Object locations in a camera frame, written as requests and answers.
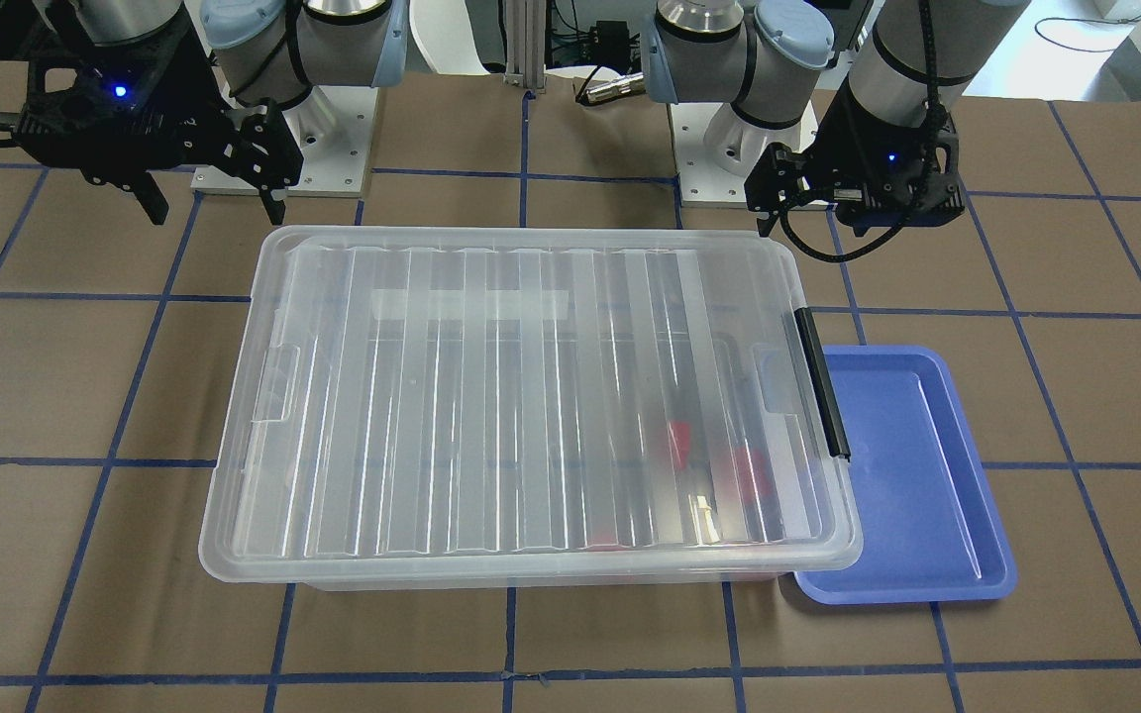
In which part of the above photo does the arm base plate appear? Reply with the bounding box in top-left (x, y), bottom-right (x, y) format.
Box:
top-left (183, 84), bottom-right (380, 198)
top-left (669, 103), bottom-right (818, 209)

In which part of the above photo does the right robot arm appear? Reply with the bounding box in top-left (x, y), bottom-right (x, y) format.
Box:
top-left (8, 1), bottom-right (411, 225)

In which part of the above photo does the red block middle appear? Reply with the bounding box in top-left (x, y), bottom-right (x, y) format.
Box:
top-left (666, 421), bottom-right (691, 472)

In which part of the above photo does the blue plastic tray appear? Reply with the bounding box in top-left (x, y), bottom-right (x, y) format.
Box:
top-left (796, 345), bottom-right (1018, 605)

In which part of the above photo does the aluminium frame post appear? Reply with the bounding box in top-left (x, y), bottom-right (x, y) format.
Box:
top-left (501, 0), bottom-right (548, 94)

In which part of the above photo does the clear plastic box lid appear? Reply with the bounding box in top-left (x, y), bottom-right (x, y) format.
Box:
top-left (199, 226), bottom-right (861, 585)

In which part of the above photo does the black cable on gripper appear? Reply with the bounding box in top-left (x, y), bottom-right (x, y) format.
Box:
top-left (778, 208), bottom-right (913, 264)

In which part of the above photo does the clear plastic storage box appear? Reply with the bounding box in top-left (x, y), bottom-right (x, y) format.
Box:
top-left (283, 564), bottom-right (799, 593)

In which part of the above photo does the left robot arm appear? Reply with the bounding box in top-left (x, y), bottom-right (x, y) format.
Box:
top-left (640, 1), bottom-right (1027, 254)

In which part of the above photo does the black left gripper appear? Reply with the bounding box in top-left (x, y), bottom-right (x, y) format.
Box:
top-left (744, 99), bottom-right (966, 240)

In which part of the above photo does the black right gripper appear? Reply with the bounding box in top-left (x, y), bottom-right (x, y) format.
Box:
top-left (14, 29), bottom-right (304, 226)

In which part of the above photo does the red block front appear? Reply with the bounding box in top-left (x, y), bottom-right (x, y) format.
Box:
top-left (585, 534), bottom-right (628, 552)

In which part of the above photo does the red block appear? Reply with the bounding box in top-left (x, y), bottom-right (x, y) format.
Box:
top-left (666, 421), bottom-right (691, 472)
top-left (733, 447), bottom-right (775, 507)
top-left (585, 534), bottom-right (628, 552)

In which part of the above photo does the black electronics box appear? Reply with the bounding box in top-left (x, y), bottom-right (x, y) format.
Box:
top-left (568, 21), bottom-right (637, 73)

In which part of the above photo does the black box handle clip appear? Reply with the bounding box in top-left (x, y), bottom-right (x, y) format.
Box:
top-left (793, 306), bottom-right (851, 461)

